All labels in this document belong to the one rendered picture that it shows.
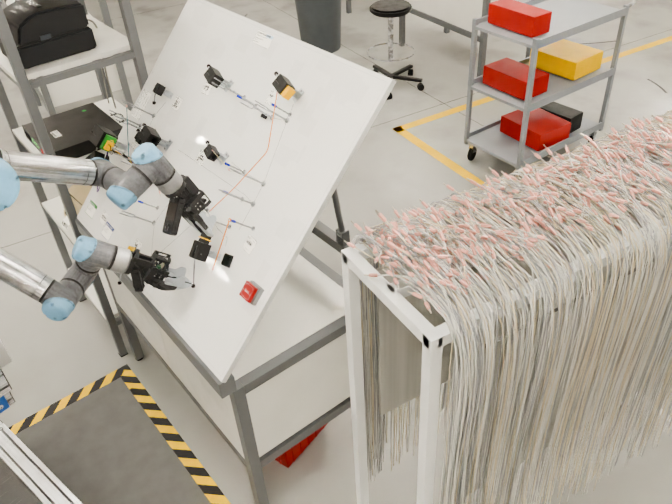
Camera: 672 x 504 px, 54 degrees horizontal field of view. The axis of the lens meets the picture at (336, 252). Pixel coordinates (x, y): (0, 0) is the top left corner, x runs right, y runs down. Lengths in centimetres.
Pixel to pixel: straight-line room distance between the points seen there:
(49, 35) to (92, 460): 174
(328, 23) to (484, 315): 532
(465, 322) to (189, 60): 168
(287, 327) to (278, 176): 54
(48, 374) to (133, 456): 73
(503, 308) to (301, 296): 113
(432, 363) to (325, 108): 96
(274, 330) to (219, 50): 103
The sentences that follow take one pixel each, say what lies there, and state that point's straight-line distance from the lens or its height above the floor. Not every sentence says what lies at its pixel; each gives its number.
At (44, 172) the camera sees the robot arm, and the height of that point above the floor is 151.
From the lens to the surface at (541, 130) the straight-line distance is 453.
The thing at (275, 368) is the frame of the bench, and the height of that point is 79.
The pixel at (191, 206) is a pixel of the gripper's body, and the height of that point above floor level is 129.
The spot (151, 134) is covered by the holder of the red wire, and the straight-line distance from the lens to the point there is 245.
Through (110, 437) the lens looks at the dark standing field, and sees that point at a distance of 316.
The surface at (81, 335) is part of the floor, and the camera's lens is 369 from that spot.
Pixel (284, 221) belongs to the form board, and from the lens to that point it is 197.
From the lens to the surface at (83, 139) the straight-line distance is 294.
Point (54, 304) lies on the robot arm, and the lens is 196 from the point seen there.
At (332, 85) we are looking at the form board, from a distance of 204.
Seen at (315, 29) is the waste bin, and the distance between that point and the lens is 647.
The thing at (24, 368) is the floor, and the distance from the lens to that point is 364.
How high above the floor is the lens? 237
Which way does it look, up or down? 38 degrees down
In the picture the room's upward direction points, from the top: 4 degrees counter-clockwise
